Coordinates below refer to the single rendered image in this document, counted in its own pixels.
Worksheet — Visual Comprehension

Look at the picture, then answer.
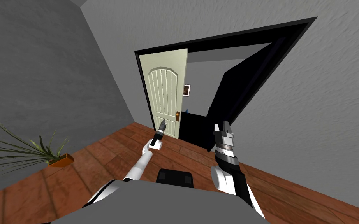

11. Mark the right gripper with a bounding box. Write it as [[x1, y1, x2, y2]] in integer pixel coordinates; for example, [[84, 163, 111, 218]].
[[213, 121, 235, 147]]

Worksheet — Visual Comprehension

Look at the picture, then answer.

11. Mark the cream panelled door leaf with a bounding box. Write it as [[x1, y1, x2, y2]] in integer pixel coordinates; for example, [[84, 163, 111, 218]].
[[139, 48, 189, 139]]

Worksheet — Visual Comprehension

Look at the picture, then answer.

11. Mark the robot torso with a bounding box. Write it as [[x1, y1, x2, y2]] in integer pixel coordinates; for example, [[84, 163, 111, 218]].
[[51, 168, 271, 224]]

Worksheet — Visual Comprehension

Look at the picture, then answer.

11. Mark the green plant in orange pot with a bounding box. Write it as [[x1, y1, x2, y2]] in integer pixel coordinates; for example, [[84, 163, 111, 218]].
[[0, 122, 75, 175]]

